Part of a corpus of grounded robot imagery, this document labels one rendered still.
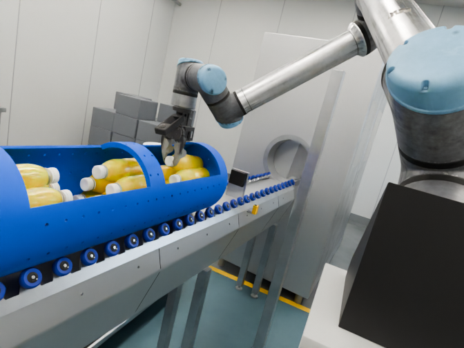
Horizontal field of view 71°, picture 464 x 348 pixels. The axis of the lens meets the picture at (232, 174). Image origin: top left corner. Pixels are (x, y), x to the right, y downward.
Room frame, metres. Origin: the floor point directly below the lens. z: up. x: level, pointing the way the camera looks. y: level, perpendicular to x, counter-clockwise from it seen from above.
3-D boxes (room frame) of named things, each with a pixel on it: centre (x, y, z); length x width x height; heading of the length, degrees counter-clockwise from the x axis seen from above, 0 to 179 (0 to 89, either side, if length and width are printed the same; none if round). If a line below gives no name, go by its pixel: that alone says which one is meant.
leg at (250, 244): (2.40, -0.27, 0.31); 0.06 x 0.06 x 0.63; 65
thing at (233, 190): (1.74, -0.04, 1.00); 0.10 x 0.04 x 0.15; 65
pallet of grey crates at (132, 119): (4.71, 1.42, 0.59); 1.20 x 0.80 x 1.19; 70
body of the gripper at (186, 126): (1.20, 0.23, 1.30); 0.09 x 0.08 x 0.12; 155
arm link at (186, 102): (1.19, 0.23, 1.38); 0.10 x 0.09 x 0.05; 65
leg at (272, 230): (2.34, -0.40, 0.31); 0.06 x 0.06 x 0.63; 65
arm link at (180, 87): (1.19, 0.23, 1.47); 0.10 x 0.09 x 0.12; 40
